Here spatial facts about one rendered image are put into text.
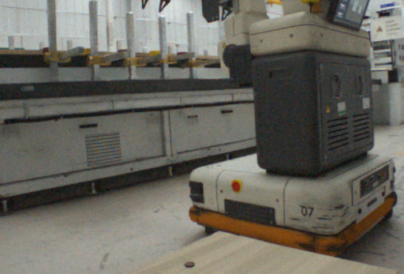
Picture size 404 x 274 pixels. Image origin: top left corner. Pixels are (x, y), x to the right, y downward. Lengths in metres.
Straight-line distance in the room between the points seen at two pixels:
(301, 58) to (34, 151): 1.60
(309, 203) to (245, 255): 0.90
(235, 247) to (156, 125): 2.37
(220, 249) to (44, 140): 2.01
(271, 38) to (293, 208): 0.55
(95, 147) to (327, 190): 1.61
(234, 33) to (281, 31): 0.37
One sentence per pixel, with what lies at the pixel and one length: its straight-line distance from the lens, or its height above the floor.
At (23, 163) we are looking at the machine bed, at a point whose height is 0.27.
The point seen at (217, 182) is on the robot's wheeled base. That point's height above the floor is 0.25.
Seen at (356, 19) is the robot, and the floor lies 0.82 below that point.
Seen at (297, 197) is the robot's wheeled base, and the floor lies 0.24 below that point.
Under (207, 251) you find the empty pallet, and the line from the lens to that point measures 0.27.
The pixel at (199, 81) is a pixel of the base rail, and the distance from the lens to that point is 2.53.
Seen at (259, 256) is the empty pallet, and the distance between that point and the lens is 0.26.
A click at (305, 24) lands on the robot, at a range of 1.17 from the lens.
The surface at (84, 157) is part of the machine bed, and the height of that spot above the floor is 0.24.
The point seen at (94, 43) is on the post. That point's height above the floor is 0.91.
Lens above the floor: 0.55
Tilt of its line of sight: 3 degrees down
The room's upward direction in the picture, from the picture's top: 4 degrees counter-clockwise
